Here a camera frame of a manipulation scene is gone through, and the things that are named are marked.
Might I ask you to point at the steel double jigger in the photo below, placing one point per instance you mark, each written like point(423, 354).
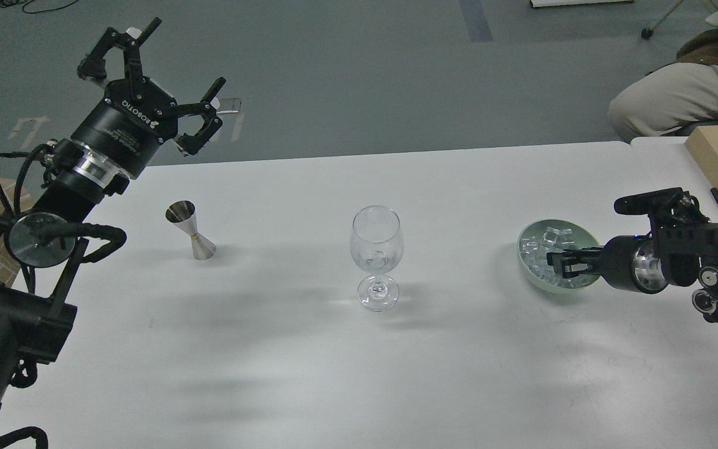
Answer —
point(182, 214)

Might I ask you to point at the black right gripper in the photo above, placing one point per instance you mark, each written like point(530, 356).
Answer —
point(616, 262)

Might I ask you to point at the clear wine glass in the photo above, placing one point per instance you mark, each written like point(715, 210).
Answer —
point(377, 246)

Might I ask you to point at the clear ice cubes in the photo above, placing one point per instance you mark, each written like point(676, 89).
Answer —
point(540, 246)

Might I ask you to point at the office chair base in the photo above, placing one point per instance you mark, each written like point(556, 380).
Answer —
point(648, 31)

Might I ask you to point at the green bowl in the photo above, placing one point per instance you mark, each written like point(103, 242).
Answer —
point(530, 268)

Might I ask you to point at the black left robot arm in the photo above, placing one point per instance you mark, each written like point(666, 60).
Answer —
point(46, 195)

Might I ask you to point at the seated person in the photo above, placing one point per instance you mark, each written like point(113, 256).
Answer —
point(677, 95)

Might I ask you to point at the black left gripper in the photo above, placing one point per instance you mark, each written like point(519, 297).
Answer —
point(125, 128)

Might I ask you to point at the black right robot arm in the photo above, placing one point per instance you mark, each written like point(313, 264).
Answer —
point(680, 249)

